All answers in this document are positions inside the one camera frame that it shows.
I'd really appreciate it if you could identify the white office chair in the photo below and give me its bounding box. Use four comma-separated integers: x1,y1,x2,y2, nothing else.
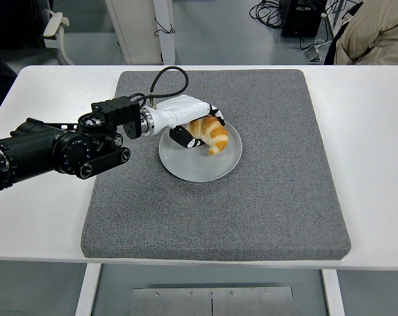
0,0,76,66

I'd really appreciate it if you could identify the black hanging cable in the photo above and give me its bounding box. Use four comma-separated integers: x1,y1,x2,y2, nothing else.
154,16,176,37

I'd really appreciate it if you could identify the grey metal plate with screws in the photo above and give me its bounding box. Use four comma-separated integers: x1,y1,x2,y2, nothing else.
130,286,295,316

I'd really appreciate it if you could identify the grey speckled mat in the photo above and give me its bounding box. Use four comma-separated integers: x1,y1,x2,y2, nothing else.
80,69,353,263

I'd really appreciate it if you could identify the golden croissant bread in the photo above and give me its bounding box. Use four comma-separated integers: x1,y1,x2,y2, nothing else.
185,115,229,156

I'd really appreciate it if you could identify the black equipment box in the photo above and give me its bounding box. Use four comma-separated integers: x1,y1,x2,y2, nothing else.
280,0,328,39

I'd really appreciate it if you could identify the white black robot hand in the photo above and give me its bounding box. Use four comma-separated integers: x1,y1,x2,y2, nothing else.
151,94,226,149

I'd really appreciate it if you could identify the black cable bundle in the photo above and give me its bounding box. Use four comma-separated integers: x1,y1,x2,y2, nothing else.
249,0,285,30

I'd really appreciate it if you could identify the black chair back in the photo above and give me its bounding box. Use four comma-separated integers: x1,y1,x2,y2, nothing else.
323,24,344,65

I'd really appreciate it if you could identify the white cabinet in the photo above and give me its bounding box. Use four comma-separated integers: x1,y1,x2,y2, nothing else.
105,0,163,65

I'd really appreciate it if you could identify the white square post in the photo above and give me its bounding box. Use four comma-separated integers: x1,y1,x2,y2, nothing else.
153,0,177,66

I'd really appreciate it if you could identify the grey round plate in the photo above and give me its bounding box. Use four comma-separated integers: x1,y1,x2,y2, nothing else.
158,117,243,183

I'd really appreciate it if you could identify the white power adapter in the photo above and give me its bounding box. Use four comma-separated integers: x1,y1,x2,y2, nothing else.
304,39,328,63

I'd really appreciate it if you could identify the white table leg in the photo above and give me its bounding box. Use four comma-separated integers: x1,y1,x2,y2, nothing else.
74,263,101,316
321,269,345,316

